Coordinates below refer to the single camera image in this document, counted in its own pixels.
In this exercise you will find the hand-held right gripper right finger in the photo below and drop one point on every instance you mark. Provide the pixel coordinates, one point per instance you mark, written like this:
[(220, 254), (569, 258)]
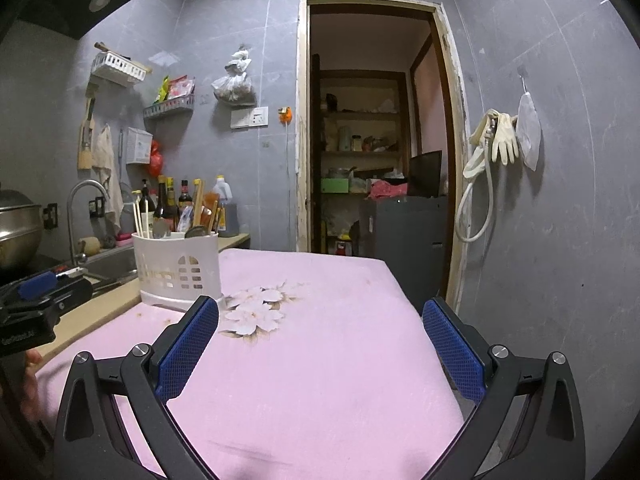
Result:
[(452, 350)]

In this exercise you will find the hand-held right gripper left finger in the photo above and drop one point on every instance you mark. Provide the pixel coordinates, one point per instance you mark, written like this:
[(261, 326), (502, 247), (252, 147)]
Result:
[(190, 350)]

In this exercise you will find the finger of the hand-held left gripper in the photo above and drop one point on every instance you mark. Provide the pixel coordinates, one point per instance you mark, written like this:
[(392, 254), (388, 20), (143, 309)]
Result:
[(72, 294), (37, 285)]

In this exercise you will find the white plastic utensil basket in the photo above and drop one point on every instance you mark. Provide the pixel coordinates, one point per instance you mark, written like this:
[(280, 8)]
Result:
[(165, 255)]

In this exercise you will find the metal spoon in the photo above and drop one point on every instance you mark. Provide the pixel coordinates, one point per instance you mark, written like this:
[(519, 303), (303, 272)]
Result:
[(197, 232)]

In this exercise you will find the person's left hand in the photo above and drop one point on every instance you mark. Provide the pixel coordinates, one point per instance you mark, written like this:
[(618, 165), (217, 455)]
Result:
[(31, 365)]

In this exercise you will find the black induction cooktop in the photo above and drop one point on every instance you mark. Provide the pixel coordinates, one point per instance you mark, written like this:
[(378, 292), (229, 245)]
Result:
[(50, 263)]

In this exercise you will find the beige loofah scrubber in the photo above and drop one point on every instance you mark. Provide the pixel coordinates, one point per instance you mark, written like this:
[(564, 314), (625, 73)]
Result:
[(89, 246)]

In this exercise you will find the steel sink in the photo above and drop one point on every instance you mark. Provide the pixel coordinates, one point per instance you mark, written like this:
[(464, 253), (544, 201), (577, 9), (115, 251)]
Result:
[(112, 262)]

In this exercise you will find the steel lidded pot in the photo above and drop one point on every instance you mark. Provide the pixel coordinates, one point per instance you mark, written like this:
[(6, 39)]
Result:
[(17, 230)]

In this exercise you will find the chrome faucet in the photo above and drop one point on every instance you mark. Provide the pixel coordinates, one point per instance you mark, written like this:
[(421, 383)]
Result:
[(75, 200)]

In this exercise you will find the dark bottle white label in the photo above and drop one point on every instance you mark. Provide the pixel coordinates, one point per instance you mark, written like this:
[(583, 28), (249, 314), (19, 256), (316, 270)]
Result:
[(148, 210)]

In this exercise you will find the grey cabinet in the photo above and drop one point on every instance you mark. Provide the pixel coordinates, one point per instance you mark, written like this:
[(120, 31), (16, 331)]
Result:
[(405, 245)]

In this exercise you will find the pink floral tablecloth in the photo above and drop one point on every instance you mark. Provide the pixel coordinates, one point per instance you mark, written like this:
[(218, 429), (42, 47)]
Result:
[(310, 360)]

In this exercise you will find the blue white packet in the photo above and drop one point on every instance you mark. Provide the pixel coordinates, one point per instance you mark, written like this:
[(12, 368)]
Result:
[(186, 220)]

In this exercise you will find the dark bottle yellow cap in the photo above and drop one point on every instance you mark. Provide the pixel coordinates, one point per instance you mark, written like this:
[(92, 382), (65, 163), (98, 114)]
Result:
[(173, 200)]

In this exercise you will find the beige hanging cloth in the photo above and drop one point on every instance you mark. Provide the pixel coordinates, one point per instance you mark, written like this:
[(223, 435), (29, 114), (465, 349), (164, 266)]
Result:
[(106, 160)]

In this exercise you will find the orange-brown packet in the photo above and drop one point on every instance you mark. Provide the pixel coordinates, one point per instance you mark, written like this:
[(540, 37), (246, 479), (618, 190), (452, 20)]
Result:
[(205, 210)]

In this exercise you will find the cooking oil jug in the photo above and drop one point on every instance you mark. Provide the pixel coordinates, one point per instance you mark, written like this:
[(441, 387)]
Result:
[(227, 210)]

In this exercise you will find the dark bottle red cap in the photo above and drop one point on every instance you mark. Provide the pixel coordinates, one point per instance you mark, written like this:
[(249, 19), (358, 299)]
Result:
[(185, 197)]

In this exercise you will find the red white bottle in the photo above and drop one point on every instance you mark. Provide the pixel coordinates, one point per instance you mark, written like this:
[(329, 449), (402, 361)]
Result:
[(340, 248)]

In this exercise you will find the red plastic bag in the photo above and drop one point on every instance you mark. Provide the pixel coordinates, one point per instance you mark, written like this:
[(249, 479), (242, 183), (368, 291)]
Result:
[(156, 156)]

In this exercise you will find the red cloth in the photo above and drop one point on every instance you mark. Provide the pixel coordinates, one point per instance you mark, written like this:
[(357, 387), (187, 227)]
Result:
[(387, 190)]

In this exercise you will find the black monitor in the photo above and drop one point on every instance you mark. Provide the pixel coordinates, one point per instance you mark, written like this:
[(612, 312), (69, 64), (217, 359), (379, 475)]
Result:
[(425, 175)]

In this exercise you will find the cream rubber glove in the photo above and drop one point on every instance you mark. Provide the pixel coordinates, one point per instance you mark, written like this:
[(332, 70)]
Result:
[(507, 135), (477, 150)]

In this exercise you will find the green box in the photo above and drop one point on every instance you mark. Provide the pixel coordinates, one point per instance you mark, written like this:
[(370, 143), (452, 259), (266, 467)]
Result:
[(335, 186)]

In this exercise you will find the green snack packet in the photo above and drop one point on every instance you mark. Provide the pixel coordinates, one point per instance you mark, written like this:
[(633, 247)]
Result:
[(164, 91)]

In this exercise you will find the white mesh bag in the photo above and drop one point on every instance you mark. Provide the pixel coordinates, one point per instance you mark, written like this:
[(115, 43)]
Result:
[(528, 130)]

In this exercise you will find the red snack packet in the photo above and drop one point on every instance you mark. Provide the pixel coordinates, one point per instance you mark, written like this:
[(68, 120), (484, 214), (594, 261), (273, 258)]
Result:
[(181, 87)]

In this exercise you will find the wooden rolling pin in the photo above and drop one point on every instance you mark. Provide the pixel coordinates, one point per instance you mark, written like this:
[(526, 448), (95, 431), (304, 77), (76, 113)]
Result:
[(107, 49)]

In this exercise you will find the wooden storage shelf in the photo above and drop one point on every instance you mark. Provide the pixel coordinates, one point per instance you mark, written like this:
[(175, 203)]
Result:
[(360, 120)]

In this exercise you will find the hanging clear plastic bag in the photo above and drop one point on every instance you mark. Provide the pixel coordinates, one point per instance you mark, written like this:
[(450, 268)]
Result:
[(234, 85)]

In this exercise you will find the black wall socket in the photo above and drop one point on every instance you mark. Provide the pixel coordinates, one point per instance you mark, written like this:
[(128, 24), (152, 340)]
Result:
[(50, 216), (95, 208)]

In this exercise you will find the white wall rack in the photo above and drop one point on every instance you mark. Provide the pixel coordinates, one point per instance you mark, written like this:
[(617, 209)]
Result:
[(120, 67)]

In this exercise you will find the white wall switch outlet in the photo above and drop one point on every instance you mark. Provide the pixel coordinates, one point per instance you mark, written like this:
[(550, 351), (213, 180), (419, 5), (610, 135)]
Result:
[(248, 117)]

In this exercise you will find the wooden door frame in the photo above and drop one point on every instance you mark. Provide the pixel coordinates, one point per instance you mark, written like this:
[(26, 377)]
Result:
[(301, 135)]

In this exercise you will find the orange wall hook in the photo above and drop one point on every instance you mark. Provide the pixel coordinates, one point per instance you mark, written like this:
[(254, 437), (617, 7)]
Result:
[(284, 115)]

